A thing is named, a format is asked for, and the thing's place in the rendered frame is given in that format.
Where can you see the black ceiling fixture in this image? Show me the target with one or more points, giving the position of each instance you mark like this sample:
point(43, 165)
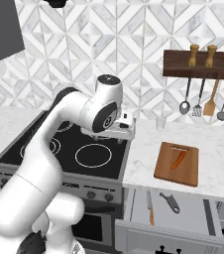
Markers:
point(56, 2)

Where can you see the dark wooden wall shelf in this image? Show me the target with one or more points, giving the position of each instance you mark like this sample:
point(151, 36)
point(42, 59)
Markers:
point(183, 67)

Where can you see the wooden spatula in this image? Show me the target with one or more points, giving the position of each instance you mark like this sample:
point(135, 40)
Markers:
point(209, 107)

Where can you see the clear drinking glass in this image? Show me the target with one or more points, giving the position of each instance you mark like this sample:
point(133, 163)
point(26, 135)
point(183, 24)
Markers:
point(161, 123)

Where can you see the black range knob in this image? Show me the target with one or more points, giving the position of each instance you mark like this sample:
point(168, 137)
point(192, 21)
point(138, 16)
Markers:
point(109, 197)
point(90, 194)

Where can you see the metal slotted spatula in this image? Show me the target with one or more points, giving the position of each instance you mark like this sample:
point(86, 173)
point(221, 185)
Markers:
point(197, 110)

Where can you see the metal hanging spoon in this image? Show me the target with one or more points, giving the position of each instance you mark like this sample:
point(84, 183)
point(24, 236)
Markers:
point(184, 107)

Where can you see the orange carrot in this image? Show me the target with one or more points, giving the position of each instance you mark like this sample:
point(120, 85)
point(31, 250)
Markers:
point(178, 160)

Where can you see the grey peeler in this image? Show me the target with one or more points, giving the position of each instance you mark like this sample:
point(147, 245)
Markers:
point(171, 202)

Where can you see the wooden cutting board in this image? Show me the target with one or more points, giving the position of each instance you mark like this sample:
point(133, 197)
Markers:
point(168, 168)

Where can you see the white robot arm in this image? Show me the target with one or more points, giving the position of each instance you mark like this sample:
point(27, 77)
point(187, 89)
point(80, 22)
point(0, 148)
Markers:
point(41, 158)

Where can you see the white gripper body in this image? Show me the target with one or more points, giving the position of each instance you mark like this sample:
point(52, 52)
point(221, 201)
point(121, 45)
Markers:
point(117, 133)

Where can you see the black hob steel range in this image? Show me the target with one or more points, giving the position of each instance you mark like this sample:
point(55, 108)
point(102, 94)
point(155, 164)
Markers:
point(94, 155)

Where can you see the grey range hood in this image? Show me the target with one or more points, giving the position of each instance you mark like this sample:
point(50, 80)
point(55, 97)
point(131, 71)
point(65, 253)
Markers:
point(1, 29)

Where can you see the open grey drawer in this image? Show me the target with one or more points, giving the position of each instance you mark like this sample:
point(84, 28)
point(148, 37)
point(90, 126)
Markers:
point(183, 231)

